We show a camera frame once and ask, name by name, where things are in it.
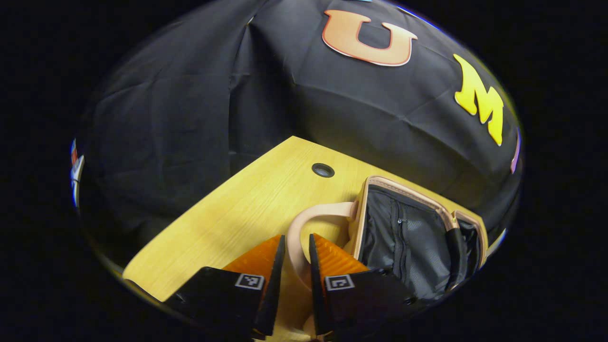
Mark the red blue white object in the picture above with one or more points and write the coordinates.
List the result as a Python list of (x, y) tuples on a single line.
[(76, 166)]

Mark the pink suitcase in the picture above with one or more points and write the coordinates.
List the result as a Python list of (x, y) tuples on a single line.
[(408, 237)]

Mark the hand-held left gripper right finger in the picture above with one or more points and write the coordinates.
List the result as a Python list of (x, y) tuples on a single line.
[(316, 294)]

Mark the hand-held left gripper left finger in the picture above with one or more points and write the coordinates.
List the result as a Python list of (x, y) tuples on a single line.
[(273, 285)]

